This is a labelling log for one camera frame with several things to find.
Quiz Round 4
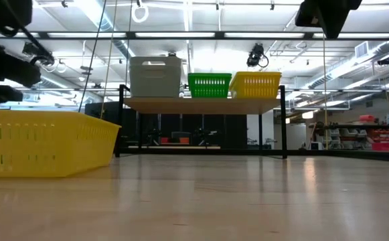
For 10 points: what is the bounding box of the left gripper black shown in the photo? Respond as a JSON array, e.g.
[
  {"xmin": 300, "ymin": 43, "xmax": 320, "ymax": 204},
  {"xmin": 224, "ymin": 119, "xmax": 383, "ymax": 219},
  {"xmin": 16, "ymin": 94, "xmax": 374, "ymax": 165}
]
[{"xmin": 0, "ymin": 36, "xmax": 43, "ymax": 110}]

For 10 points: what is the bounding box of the yellow plastic slotted basket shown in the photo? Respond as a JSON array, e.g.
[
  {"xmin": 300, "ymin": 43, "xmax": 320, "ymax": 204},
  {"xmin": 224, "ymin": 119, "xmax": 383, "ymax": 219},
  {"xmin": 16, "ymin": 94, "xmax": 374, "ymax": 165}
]
[
  {"xmin": 0, "ymin": 109, "xmax": 121, "ymax": 178},
  {"xmin": 228, "ymin": 71, "xmax": 283, "ymax": 100}
]

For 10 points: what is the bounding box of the green plastic slotted basket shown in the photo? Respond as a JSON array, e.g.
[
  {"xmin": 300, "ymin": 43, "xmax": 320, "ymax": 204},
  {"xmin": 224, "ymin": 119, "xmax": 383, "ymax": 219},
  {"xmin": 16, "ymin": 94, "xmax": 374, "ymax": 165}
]
[{"xmin": 187, "ymin": 72, "xmax": 232, "ymax": 99}]

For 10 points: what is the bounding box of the grey plastic storage basket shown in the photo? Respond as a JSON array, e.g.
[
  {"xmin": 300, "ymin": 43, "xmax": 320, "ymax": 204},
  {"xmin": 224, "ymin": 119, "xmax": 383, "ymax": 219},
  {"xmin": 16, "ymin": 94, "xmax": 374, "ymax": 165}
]
[{"xmin": 129, "ymin": 56, "xmax": 183, "ymax": 98}]

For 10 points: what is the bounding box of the black background cabinet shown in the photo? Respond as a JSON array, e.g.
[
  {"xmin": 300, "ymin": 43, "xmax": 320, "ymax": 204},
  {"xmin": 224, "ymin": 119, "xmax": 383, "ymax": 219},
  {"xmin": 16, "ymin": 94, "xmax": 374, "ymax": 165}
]
[{"xmin": 84, "ymin": 101, "xmax": 248, "ymax": 151}]

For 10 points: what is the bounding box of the black overhead camera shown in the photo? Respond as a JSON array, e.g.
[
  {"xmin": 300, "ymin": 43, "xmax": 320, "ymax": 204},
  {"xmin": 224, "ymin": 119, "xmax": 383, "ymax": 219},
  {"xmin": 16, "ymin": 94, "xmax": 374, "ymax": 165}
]
[{"xmin": 246, "ymin": 42, "xmax": 269, "ymax": 68}]

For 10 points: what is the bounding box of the thin black hanging cable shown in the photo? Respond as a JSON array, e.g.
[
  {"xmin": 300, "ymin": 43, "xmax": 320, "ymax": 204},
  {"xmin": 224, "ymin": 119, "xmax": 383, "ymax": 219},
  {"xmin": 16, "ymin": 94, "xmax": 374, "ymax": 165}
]
[{"xmin": 78, "ymin": 0, "xmax": 108, "ymax": 114}]

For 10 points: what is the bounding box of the black overhead frame bar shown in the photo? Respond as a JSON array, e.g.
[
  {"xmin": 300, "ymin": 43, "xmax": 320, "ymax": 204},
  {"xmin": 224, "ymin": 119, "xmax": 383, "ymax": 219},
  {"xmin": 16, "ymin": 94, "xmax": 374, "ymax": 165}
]
[{"xmin": 0, "ymin": 31, "xmax": 389, "ymax": 42}]

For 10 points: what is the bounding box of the wooden shelf with black frame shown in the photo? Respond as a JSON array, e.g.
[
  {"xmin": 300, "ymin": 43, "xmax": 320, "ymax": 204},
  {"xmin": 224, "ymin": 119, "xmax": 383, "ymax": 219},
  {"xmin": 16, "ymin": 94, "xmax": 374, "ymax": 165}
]
[{"xmin": 114, "ymin": 84, "xmax": 288, "ymax": 160}]

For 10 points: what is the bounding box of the white cable loop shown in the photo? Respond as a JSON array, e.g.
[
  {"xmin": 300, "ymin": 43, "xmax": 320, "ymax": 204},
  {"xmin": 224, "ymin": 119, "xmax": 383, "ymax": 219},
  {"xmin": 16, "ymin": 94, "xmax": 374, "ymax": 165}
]
[{"xmin": 131, "ymin": 0, "xmax": 150, "ymax": 23}]

